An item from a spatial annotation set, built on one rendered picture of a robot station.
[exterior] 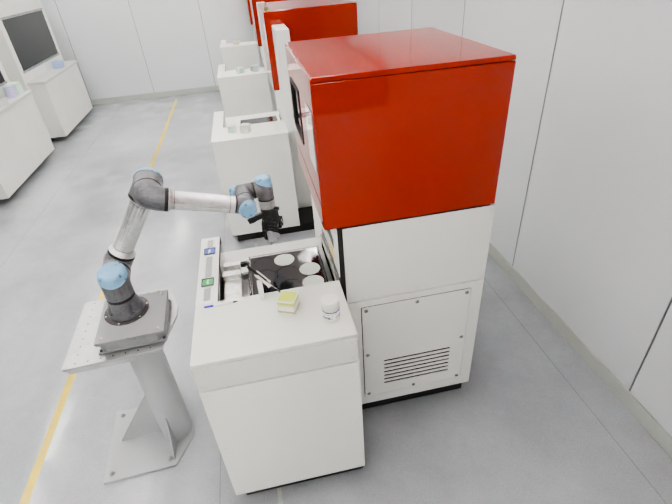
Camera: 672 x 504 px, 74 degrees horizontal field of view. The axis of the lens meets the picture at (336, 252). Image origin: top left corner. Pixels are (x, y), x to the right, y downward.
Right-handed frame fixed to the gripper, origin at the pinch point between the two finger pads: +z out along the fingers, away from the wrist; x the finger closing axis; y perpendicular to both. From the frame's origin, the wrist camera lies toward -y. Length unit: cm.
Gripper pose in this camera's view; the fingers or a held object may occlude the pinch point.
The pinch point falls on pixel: (269, 242)
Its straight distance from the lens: 221.7
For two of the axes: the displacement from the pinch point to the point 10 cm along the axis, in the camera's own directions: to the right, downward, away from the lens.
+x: 2.9, -5.5, 7.8
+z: 0.7, 8.3, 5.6
